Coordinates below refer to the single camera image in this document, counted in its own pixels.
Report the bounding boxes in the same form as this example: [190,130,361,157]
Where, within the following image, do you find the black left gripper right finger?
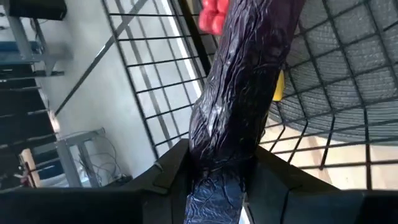
[245,146,338,224]

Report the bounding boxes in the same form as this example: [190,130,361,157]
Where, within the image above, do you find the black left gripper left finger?
[123,139,193,224]

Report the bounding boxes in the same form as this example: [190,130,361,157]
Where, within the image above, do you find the dark purple eggplant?
[183,0,307,224]

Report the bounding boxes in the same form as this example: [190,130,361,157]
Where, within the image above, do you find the orange yellow mango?
[272,70,285,102]

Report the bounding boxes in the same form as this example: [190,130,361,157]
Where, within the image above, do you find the red bell pepper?
[198,0,230,35]

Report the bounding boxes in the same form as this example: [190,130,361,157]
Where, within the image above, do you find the round grey woven placemat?
[267,0,398,144]

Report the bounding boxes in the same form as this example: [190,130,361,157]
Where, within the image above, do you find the black box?
[9,0,68,21]

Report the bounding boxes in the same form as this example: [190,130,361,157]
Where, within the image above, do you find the black wire basket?
[101,0,398,190]

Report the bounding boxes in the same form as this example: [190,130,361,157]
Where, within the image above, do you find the grey metal desk frame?
[30,127,106,188]

